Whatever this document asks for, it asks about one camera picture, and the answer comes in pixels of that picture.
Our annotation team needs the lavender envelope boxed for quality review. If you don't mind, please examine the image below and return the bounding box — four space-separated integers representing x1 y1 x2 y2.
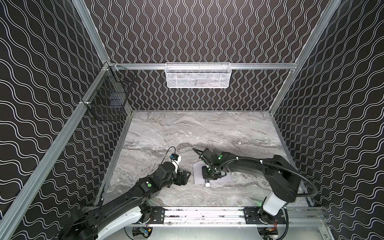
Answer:
193 162 232 186

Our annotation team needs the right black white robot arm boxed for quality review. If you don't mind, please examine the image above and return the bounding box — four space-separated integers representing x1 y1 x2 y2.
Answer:
193 148 301 217

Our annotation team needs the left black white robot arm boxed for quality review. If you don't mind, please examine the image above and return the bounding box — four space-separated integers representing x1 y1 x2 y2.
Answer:
54 162 191 240

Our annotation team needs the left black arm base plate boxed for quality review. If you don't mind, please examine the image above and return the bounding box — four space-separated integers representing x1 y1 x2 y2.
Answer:
139 207 166 225

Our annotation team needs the aluminium front rail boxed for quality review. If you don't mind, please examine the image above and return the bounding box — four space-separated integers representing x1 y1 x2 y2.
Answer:
85 205 326 228

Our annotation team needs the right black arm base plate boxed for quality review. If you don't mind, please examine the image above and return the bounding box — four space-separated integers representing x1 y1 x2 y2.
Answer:
243 207 287 225

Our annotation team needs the white wire mesh basket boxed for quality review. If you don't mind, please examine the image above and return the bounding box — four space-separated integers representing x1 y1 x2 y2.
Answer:
165 62 232 89

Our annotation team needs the black wire basket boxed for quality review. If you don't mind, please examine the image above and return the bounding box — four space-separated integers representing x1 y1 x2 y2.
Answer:
82 62 128 123

